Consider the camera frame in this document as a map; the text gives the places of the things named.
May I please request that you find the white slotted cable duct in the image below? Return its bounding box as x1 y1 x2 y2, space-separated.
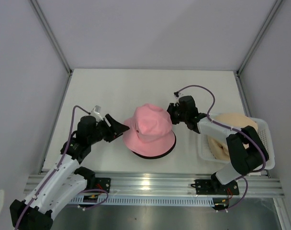
69 195 226 207

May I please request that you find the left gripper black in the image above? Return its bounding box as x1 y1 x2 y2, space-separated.
88 114 129 145

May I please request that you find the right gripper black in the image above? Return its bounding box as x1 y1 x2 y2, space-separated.
160 103 188 125

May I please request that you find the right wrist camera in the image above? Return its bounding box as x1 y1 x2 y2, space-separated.
173 91 182 101

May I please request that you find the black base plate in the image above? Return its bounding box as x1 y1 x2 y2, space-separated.
95 177 111 190
190 179 239 196

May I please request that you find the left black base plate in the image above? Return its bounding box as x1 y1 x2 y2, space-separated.
95 177 111 190

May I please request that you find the aluminium mounting rail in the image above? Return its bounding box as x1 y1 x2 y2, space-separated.
23 170 285 197

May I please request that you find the aluminium frame post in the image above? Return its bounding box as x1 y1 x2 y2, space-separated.
28 0 72 75
236 0 284 77

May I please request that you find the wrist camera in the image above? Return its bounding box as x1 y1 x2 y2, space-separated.
173 91 182 101
90 105 103 122

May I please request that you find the black hat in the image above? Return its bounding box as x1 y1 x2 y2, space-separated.
132 134 177 160

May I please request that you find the white plastic basket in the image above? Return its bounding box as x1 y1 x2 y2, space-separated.
197 117 275 170

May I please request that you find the right aluminium frame post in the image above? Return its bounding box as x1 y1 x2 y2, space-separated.
236 0 284 77

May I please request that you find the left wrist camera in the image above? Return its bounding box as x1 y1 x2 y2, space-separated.
90 105 103 122

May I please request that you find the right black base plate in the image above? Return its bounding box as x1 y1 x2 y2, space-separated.
190 179 239 196

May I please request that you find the left aluminium frame post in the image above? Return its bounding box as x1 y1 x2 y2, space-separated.
28 0 72 75

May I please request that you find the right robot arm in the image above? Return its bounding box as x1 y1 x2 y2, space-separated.
167 96 269 194

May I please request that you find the beige hat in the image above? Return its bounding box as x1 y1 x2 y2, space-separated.
207 113 258 161

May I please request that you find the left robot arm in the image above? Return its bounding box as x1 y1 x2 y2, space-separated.
10 114 129 230

